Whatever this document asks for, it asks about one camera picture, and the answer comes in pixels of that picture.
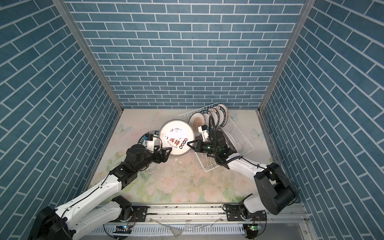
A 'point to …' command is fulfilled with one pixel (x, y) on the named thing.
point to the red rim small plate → (227, 112)
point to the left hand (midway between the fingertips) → (166, 148)
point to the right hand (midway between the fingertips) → (186, 142)
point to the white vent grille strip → (178, 229)
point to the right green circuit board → (254, 227)
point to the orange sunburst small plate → (197, 120)
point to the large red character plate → (176, 134)
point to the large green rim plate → (155, 132)
